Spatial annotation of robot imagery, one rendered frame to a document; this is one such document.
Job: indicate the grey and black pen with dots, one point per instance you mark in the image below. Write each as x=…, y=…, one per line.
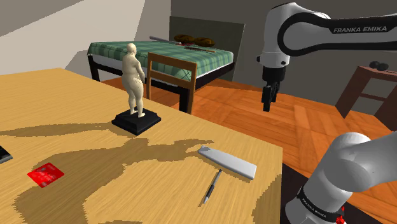
x=212, y=186

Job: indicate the dark brown side table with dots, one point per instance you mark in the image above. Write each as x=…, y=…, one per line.
x=370, y=90

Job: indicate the grey flat remote control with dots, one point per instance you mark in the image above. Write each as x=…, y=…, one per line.
x=228, y=161

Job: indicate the bed with green plaid cover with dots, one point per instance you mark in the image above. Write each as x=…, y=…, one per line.
x=173, y=56

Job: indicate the beige human figure black base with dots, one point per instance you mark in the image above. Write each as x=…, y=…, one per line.
x=134, y=90

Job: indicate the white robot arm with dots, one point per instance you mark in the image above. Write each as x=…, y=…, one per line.
x=356, y=28

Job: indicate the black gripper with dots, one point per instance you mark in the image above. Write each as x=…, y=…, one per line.
x=273, y=75

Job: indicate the black flat device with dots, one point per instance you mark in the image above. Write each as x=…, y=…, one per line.
x=3, y=154

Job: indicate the red card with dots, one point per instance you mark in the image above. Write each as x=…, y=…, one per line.
x=45, y=174

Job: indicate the wooden chair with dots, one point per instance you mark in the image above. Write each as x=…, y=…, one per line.
x=171, y=81

